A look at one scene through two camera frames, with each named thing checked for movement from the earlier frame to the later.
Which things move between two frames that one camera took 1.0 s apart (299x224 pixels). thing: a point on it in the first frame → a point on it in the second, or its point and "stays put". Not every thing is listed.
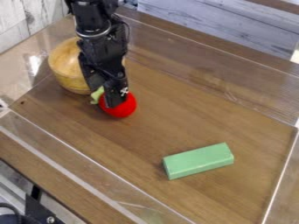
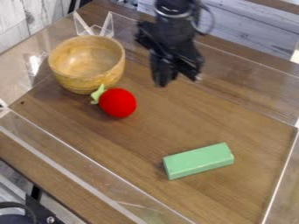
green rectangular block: x=197 y=160 stays put
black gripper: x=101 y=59 → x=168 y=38
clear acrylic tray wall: x=169 y=117 stays put
